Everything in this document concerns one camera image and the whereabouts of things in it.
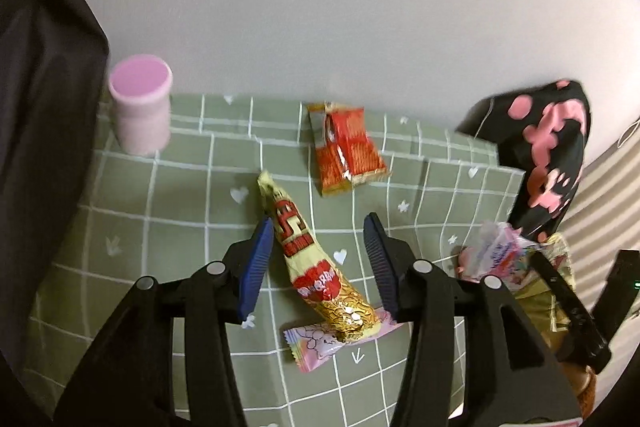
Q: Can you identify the white and purple candy wrapper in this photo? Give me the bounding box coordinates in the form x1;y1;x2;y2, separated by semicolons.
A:
457;221;543;288

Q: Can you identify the red snack wrapper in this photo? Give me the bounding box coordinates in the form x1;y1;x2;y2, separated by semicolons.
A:
306;102;390;198

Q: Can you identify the yellow plastic bag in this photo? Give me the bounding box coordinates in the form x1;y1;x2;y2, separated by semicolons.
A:
505;232;598;408

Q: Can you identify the pink candy wrapper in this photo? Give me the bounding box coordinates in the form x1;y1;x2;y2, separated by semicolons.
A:
282;309;401;374

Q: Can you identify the yellow cone wrapper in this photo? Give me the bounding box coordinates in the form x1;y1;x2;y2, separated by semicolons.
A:
257;170;383;345

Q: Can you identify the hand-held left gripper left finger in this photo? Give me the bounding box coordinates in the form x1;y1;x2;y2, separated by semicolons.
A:
52;216;275;427

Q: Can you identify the green checked mat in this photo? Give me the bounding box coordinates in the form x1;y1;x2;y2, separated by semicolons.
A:
22;93;528;427

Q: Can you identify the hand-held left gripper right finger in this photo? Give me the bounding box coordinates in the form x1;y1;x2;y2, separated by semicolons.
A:
363;213;583;427

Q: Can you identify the black cloth with pink print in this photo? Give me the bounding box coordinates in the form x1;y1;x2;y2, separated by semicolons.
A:
455;79;592;245

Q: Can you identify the striped bedding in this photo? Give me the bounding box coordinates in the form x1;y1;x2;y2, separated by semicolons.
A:
565;147;640;313

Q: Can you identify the pink cup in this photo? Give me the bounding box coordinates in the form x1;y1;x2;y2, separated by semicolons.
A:
108;54;174;156

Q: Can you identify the dark cloth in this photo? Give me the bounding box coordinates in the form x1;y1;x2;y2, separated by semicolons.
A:
0;0;112;408

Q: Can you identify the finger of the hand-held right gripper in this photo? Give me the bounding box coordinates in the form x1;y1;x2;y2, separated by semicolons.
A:
530;251;612;373

